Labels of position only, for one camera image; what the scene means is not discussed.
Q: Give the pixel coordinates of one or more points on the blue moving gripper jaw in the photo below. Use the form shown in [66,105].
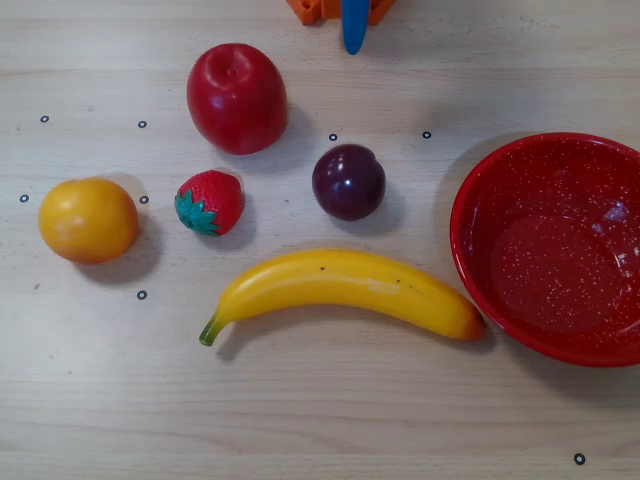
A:
[354,25]

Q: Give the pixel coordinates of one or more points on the yellow plastic banana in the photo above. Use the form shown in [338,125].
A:
[300,280]

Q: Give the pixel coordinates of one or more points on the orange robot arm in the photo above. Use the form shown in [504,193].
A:
[315,10]

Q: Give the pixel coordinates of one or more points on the red speckled enamel bowl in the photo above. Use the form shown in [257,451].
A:
[550,260]

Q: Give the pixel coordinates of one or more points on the red plastic apple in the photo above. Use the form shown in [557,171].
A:
[237,100]

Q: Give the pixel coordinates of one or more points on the dark purple plastic plum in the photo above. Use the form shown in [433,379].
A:
[349,182]

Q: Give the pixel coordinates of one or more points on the red plastic strawberry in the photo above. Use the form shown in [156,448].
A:
[217,197]

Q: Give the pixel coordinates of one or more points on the yellow orange round fruit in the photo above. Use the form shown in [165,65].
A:
[88,220]

